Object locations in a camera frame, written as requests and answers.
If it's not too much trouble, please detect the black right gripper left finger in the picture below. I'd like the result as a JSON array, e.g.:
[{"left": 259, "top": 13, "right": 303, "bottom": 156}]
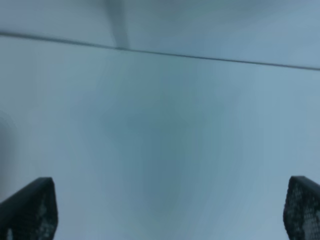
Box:
[{"left": 0, "top": 177, "right": 58, "bottom": 240}]

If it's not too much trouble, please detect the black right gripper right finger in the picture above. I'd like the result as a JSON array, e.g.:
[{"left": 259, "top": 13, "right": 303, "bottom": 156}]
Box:
[{"left": 283, "top": 176, "right": 320, "bottom": 240}]

